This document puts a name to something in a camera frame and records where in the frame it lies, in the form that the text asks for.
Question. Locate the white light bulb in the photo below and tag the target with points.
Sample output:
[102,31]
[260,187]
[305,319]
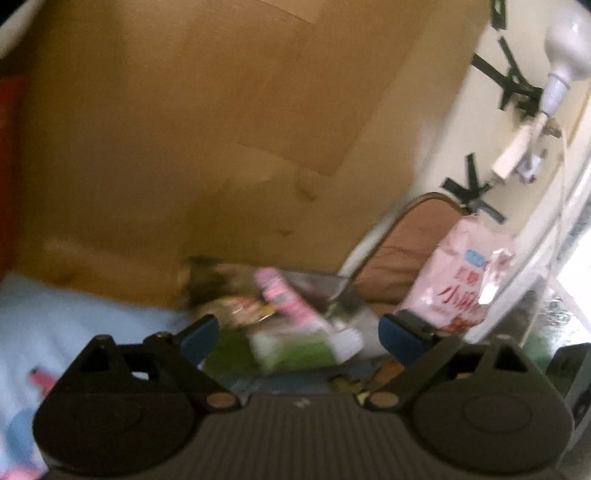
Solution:
[568,41]

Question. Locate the window frame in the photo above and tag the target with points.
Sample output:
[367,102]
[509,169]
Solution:
[572,277]

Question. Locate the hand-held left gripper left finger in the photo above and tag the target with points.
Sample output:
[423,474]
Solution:
[201,334]

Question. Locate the large brown cardboard sheet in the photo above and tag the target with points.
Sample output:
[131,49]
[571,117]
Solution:
[207,115]

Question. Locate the white plug adapter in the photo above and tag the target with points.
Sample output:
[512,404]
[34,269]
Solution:
[510,154]

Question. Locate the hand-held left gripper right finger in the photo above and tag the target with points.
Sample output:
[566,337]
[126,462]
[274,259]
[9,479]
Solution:
[393,334]

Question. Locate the brown cushioned chair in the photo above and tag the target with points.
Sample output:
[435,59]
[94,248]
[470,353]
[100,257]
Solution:
[397,258]

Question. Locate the black tape strip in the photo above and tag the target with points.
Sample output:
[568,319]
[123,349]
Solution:
[498,14]
[473,184]
[512,78]

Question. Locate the printed cartoon blanket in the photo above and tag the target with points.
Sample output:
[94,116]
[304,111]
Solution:
[69,314]

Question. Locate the red gift bag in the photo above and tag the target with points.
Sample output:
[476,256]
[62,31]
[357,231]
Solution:
[9,161]

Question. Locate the light green snack packet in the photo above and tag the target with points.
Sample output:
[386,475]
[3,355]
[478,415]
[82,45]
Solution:
[295,350]

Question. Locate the clear gold-edged snack packet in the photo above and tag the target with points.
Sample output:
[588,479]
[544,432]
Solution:
[383,374]

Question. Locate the large pink snack bag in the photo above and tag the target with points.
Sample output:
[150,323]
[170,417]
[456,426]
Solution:
[443,286]

